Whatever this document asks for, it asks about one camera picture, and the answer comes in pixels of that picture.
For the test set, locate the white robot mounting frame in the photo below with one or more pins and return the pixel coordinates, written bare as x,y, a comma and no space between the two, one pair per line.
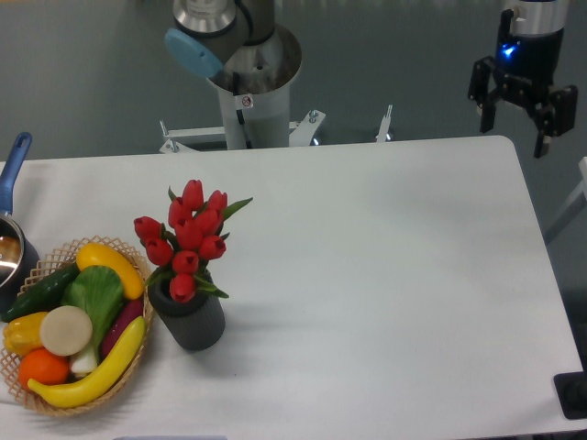
192,135

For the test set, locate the dark grey ribbed vase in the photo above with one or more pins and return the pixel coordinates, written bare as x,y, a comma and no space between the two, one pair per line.
195,325

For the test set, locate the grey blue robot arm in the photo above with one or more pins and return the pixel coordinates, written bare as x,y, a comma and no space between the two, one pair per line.
251,61

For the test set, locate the yellow banana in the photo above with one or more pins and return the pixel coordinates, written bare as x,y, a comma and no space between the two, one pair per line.
101,376

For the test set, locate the orange fruit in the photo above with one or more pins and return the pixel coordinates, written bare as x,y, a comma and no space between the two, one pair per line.
44,367

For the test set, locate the yellow squash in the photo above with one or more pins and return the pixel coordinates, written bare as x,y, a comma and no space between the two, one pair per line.
97,254

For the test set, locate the green cucumber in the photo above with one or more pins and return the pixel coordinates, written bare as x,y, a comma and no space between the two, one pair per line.
43,296

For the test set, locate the purple eggplant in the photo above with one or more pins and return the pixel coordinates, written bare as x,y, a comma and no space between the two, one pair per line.
128,313

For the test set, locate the blue handled saucepan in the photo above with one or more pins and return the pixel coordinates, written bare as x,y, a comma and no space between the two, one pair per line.
18,256

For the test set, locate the black device at table edge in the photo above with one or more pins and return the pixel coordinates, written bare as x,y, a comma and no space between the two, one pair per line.
571,390

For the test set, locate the green bok choy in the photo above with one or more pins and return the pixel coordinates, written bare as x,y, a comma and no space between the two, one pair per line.
98,291

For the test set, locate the beige round disc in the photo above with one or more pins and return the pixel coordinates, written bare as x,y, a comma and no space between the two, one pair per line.
66,330

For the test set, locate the yellow bell pepper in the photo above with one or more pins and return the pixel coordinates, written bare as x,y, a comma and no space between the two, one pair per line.
22,335

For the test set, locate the woven wicker basket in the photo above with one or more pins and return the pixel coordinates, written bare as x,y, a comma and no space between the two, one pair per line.
56,259

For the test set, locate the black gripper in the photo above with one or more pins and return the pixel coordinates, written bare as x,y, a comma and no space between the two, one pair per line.
523,70

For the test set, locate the red tulip bouquet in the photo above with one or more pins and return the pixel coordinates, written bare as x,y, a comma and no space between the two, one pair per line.
182,248

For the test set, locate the white frame at right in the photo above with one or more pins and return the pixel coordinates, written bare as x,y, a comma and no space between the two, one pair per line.
574,203

